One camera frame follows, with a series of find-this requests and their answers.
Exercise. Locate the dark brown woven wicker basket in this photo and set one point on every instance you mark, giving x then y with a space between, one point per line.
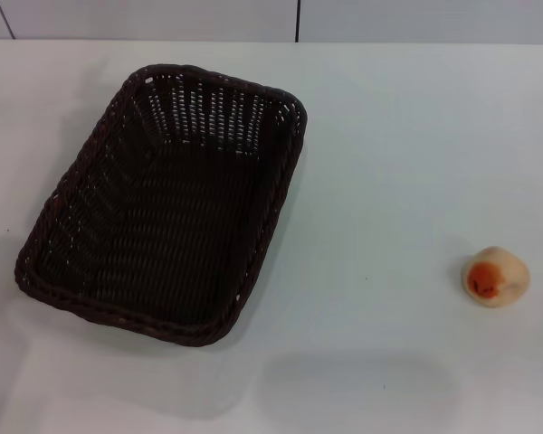
163 217

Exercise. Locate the beige bun with orange spot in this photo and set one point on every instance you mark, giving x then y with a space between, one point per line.
497 276

